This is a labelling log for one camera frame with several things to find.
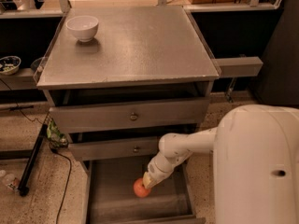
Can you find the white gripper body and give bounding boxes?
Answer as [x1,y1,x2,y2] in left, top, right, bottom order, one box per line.
[147,159,174,187]

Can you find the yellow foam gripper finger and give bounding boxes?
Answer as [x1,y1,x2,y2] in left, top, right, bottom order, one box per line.
[142,172,154,189]

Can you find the red apple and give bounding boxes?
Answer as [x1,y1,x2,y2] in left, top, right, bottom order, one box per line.
[133,178,151,198]

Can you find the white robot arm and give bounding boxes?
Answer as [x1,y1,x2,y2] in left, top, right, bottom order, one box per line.
[143,105,299,224]

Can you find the middle grey drawer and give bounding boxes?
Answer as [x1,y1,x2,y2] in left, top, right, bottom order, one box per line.
[68,136,160,161]

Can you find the grey drawer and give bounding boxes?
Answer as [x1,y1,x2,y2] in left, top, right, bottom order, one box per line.
[50,97,209,133]
[85,156,206,224]
[68,136,160,161]

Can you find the bottom grey drawer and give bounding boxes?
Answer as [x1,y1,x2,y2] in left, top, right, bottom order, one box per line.
[85,156,206,224]

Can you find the top grey drawer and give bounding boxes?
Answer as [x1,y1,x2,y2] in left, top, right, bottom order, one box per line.
[50,97,209,133]

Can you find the grey drawer cabinet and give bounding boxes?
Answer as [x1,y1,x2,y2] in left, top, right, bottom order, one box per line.
[37,6,219,224]

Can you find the green snack bag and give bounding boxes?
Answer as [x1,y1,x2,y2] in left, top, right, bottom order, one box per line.
[47,119,68,148]

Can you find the black metal stand leg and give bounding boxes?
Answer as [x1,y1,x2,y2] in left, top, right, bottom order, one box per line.
[18,124,47,197]

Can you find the clear plastic bottle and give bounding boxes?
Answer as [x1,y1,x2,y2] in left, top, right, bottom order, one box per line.
[0,170,20,191]

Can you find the grey side shelf bar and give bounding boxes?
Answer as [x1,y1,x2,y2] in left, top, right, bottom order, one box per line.
[216,57,263,78]

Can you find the grey left low shelf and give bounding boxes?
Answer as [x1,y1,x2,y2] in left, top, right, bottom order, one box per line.
[0,68,36,91]

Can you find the white ceramic bowl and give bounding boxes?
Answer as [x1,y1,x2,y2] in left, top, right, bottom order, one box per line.
[65,15,99,42]

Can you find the patterned bowl on shelf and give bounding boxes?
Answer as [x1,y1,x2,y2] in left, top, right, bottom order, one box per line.
[0,56,21,76]

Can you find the black power cable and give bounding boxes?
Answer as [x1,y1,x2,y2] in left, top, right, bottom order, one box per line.
[50,147,73,224]

